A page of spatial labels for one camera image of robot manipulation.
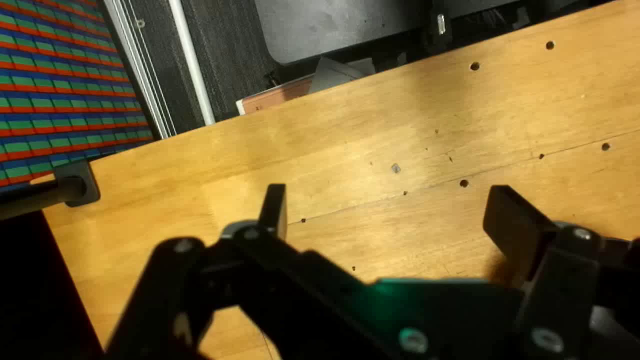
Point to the white paper sheet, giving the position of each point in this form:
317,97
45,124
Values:
335,74

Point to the grey flat panel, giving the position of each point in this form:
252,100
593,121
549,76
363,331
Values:
330,25

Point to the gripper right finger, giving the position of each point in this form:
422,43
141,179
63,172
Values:
560,280

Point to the red green blue striped cloth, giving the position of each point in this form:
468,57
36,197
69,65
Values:
60,85

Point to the brown cardboard box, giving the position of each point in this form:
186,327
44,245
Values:
275,96

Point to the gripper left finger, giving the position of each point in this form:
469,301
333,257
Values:
260,270

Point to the grey clamp with rod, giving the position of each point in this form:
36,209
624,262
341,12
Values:
75,185

